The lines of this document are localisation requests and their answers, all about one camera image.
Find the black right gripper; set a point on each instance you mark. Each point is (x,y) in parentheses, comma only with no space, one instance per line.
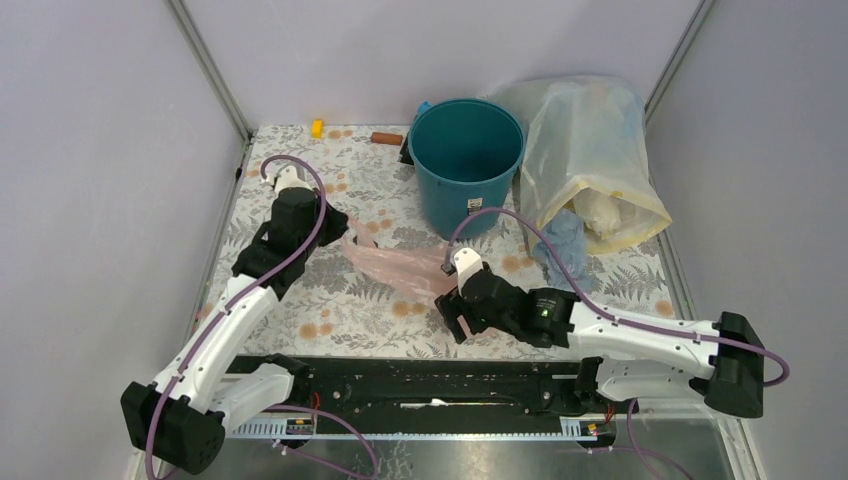
(449,306)

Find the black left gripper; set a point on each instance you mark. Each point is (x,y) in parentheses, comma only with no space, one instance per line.
(338,224)

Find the pink plastic trash bag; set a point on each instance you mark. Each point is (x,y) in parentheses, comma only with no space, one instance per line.
(415,273)

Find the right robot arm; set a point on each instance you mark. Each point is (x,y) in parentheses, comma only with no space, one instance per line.
(722,361)

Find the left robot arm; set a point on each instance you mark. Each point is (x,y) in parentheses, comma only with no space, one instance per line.
(183,415)

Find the blue plastic trash bag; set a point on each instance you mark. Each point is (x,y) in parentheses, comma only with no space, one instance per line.
(565,233)

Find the teal plastic trash bin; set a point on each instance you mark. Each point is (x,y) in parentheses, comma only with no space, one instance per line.
(466,152)

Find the floral table mat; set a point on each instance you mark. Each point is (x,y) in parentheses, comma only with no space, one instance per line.
(334,310)

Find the orange-brown wooden block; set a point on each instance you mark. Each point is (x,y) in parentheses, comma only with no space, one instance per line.
(385,138)

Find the yellow toy block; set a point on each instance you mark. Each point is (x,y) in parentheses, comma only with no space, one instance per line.
(317,129)

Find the black checkered tray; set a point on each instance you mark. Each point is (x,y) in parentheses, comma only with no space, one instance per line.
(405,156)

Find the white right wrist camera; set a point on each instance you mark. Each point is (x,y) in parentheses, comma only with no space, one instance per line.
(463,263)

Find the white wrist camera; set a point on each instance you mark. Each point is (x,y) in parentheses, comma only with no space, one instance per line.
(286,178)
(463,263)

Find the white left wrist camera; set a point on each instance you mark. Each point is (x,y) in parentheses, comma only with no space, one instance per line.
(286,178)

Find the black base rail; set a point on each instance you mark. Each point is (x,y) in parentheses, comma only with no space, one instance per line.
(413,398)

